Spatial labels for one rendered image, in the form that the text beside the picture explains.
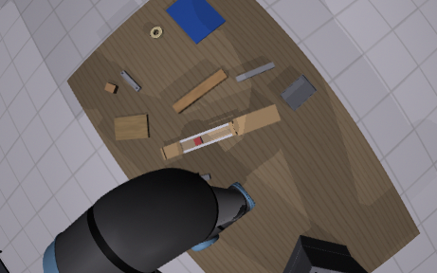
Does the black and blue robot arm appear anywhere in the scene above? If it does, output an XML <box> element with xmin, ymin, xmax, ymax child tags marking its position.
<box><xmin>43</xmin><ymin>168</ymin><xmax>255</xmax><ymax>273</ymax></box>

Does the flat tan wooden board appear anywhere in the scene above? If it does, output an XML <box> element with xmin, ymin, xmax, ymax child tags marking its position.
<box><xmin>114</xmin><ymin>115</ymin><xmax>150</xmax><ymax>140</ymax></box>

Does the beige roll of masking tape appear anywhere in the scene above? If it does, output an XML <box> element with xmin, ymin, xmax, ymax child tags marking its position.
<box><xmin>151</xmin><ymin>27</ymin><xmax>164</xmax><ymax>39</ymax></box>

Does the blue flat rectangular sheet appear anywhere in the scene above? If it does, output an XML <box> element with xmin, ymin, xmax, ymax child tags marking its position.
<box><xmin>166</xmin><ymin>0</ymin><xmax>226</xmax><ymax>44</ymax></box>

